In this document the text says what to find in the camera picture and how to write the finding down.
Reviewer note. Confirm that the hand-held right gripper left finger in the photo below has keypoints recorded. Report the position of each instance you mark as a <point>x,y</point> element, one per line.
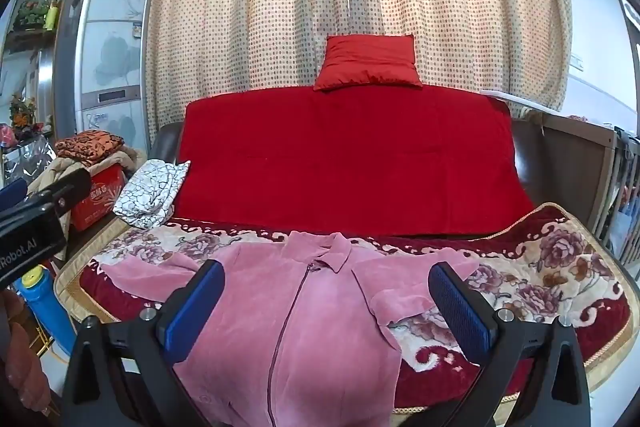
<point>195,307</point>

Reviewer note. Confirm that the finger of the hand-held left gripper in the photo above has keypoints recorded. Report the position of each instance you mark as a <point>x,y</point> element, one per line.
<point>65,189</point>
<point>12,194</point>

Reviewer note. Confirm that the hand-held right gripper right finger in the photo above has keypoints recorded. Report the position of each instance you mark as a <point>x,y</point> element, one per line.
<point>460,312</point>

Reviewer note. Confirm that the pink zip jacket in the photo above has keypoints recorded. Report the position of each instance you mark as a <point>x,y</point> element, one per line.
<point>325,332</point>

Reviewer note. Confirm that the person's left hand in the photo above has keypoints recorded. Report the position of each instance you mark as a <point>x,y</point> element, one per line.
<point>22,352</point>

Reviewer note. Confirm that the beige coat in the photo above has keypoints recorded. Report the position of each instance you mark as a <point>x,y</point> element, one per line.
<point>50,177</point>

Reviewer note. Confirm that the red cardboard box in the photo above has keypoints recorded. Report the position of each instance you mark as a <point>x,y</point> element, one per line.
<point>97,202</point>

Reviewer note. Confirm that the orange patterned folded cloth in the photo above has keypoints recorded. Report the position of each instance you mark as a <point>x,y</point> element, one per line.
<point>90,147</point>

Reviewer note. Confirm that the blue bottle with yellow cap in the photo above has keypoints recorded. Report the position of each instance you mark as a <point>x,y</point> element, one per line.
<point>45,307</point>

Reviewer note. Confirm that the orange flower bouquet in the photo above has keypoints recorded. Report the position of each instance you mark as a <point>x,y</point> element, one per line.
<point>22,112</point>

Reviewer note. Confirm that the white black patterned cloth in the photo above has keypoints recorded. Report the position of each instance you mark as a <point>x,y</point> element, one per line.
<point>150,194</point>

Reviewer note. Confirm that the floral plush blanket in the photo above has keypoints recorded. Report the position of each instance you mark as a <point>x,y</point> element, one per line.
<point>550,267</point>

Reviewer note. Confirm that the silver refrigerator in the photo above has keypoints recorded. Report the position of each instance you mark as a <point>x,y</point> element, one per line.
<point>110,57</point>

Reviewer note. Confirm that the dark brown sofa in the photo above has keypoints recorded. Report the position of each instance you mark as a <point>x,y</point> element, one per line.
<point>527,162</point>

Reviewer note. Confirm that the green potted plants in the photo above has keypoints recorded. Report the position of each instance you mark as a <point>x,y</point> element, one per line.
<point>32,13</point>

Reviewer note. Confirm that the red sofa cover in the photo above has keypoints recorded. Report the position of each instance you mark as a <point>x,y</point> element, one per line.
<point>350,157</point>

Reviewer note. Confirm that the white board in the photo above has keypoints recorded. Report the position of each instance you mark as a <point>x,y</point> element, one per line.
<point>525,101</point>

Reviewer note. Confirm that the red pillow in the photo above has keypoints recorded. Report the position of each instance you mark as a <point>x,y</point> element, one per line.
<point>367,62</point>

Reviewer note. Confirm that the beige dotted curtain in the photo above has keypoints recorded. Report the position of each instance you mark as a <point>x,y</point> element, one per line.
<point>280,7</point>

